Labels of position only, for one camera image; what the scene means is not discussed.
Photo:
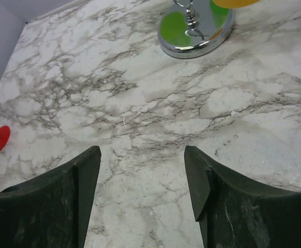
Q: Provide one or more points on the chrome wine glass rack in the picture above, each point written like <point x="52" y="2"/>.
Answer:
<point x="192" y="29"/>

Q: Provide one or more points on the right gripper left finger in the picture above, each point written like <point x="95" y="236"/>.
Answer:
<point x="52" y="209"/>

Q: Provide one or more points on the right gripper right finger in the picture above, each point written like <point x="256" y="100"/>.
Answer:
<point x="236" y="211"/>

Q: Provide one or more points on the orange wine glass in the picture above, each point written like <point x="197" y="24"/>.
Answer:
<point x="232" y="4"/>

